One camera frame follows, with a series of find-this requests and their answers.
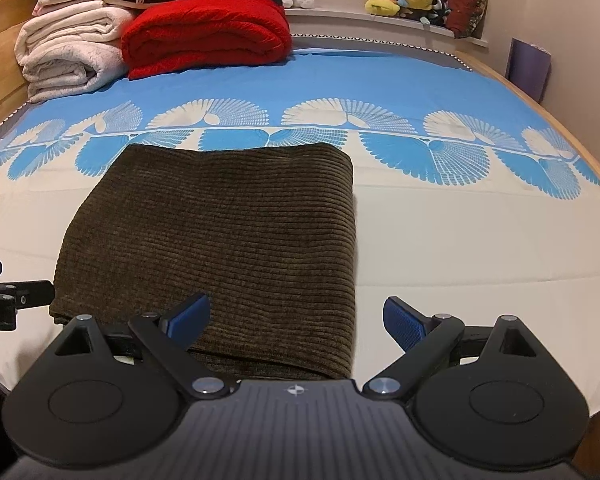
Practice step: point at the dark red cushion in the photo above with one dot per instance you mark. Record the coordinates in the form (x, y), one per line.
(467, 5)

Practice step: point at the light grey fleece blanket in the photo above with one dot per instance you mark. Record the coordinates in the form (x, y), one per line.
(65, 72)

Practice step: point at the cream folded blanket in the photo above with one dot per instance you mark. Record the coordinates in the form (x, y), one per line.
(65, 27)

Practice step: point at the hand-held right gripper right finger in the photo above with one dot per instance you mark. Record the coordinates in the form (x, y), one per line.
(405, 322)

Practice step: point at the purple paper bag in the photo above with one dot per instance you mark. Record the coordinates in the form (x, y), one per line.
(529, 70)

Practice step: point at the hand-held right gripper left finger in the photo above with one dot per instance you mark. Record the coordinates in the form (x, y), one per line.
(190, 317)

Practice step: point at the red folded blanket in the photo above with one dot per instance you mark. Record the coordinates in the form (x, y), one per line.
(205, 30)

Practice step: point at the white window sill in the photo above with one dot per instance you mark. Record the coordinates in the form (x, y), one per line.
(350, 17)

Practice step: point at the black and white plush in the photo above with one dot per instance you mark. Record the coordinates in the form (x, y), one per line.
(437, 12)

